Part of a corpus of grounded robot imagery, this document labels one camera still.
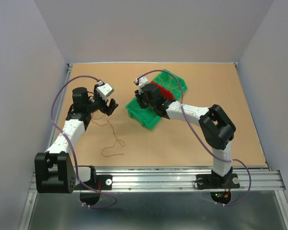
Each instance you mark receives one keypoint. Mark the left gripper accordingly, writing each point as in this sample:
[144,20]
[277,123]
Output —
[103,109]

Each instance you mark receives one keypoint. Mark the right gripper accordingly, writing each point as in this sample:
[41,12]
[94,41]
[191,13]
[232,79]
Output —
[139,98]

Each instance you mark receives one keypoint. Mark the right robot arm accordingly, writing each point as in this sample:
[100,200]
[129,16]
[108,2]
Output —
[218,131]

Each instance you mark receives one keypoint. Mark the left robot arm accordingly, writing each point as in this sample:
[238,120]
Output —
[54,170]

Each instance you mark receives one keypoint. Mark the near green plastic bin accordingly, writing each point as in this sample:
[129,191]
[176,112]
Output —
[146,117]

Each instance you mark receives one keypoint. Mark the red plastic bin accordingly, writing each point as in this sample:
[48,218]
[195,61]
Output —
[165,91]

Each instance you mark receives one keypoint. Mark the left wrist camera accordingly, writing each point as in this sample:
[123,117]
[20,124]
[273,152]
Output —
[104,90]

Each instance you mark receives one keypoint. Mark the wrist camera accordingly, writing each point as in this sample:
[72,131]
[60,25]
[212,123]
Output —
[141,82]
[104,90]

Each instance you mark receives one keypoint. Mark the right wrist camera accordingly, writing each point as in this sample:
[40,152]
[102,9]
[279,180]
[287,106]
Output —
[141,82]

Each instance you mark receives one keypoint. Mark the left aluminium frame post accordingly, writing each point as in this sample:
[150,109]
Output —
[58,107]

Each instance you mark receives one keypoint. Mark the aluminium mounting rail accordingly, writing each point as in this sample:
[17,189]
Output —
[184,179]

